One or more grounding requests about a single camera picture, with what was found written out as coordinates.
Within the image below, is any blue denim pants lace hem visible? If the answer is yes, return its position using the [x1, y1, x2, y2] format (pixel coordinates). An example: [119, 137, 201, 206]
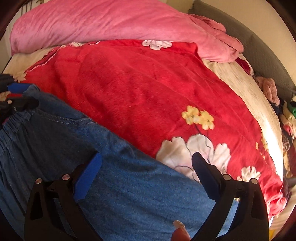
[1, 85, 215, 240]

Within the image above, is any right hand painted nail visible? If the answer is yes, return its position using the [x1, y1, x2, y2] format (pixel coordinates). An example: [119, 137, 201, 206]
[171, 220, 191, 241]

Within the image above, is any pink quilt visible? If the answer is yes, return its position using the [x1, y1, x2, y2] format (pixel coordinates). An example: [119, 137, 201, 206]
[10, 1, 244, 63]

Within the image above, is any pile of folded clothes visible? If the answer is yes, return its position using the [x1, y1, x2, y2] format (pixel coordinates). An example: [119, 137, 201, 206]
[272, 96, 295, 178]

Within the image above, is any pink fuzzy garment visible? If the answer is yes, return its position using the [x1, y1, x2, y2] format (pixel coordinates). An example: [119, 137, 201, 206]
[255, 76, 280, 106]

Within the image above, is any cream bed sheet mattress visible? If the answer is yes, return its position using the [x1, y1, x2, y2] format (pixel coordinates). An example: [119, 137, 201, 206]
[3, 46, 296, 239]

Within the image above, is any red floral blanket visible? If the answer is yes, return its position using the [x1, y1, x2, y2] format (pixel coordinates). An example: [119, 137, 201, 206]
[14, 39, 287, 219]

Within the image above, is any grey padded headboard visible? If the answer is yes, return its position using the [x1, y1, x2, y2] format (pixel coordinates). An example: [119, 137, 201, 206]
[189, 1, 295, 100]

